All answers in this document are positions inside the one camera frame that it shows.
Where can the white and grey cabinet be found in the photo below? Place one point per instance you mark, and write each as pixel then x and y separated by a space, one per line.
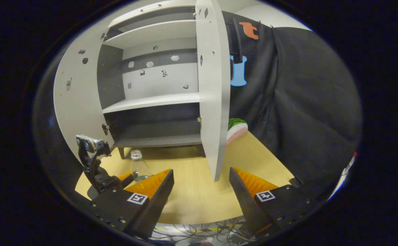
pixel 151 100

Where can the white cabinet door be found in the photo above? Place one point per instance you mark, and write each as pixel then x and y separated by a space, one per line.
pixel 214 102
pixel 76 95

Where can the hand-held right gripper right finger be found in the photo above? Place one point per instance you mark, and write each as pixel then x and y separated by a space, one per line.
pixel 245 205

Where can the clear plastic bottle green label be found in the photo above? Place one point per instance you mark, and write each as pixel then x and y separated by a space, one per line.
pixel 139 167

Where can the white red-tipped object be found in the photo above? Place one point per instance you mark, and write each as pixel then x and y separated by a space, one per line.
pixel 344 174

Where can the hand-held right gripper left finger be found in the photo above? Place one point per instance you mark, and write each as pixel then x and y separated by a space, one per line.
pixel 158 205

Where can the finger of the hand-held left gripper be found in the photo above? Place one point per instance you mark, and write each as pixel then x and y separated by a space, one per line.
pixel 125 176

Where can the black backdrop cloth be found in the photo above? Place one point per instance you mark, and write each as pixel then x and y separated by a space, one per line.
pixel 305 102

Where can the watermelon slice toy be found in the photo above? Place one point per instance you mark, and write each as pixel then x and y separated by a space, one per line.
pixel 236 128

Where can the white cabinet drawer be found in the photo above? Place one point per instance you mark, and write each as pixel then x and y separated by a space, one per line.
pixel 130 17

